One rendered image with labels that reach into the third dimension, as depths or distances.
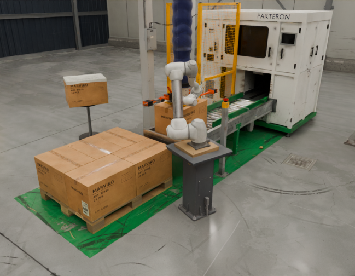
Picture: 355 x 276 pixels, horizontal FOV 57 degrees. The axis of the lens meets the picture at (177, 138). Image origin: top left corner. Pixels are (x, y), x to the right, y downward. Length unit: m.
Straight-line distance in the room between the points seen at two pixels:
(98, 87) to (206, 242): 3.03
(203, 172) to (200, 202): 0.35
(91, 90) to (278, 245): 3.46
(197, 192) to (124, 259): 0.96
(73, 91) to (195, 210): 2.73
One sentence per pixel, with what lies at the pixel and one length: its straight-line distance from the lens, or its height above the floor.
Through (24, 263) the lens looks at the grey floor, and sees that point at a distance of 3.38.
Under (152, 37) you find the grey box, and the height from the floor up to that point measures 1.64.
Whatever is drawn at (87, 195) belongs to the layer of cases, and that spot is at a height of 0.45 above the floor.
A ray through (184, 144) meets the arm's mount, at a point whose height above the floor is 0.78.
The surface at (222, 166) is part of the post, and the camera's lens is 4.33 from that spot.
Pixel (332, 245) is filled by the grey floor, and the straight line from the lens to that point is 3.59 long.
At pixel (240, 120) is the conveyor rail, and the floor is 0.54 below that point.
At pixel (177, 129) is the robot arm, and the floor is 0.99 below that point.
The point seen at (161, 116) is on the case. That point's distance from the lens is 4.02.
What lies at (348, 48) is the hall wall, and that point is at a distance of 11.92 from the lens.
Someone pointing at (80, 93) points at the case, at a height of 0.83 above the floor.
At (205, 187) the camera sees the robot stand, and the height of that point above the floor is 0.35.
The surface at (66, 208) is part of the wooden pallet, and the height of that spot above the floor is 0.10.
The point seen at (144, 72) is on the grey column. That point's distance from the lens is 5.03.
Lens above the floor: 2.15
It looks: 23 degrees down
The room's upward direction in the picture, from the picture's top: straight up
